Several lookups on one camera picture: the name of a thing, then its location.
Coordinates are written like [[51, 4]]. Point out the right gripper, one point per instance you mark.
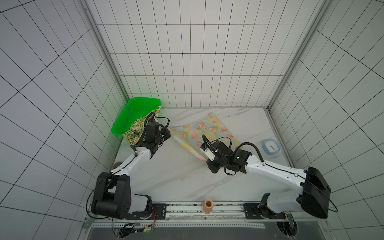
[[214, 166]]

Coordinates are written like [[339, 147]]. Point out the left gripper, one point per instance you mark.
[[143, 141]]

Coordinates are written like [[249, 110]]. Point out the pastel floral skirt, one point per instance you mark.
[[190, 136]]

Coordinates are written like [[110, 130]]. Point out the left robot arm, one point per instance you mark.
[[112, 196]]

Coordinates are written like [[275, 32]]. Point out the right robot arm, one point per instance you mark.
[[303, 190]]

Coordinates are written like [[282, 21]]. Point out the green lemon print skirt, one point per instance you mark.
[[133, 135]]

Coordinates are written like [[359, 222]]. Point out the green plastic basket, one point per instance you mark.
[[135, 108]]

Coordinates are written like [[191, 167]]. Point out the blue rimmed container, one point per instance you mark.
[[271, 148]]

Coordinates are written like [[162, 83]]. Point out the grey ceramic mug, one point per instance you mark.
[[116, 164]]

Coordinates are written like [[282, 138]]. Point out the right electronics board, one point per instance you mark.
[[289, 228]]

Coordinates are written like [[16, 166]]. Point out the electronics board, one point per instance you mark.
[[289, 228], [129, 228]]

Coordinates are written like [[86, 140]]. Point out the left electronics board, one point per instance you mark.
[[129, 228]]

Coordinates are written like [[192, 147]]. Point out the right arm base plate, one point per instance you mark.
[[253, 212]]

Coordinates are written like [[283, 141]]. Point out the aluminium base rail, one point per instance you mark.
[[191, 215]]

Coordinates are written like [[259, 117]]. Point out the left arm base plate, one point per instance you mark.
[[156, 211]]

